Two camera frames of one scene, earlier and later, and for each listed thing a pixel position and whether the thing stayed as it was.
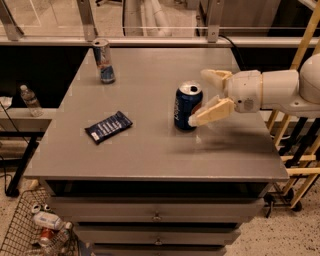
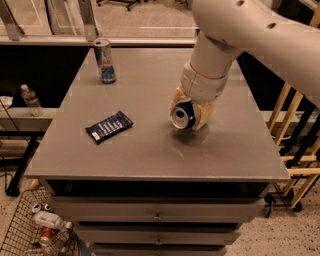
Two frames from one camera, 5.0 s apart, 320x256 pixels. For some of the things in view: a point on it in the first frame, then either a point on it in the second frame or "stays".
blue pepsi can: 188,96 stays
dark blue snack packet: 100,129 stays
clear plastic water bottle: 31,101 stays
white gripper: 244,90 to 204,87
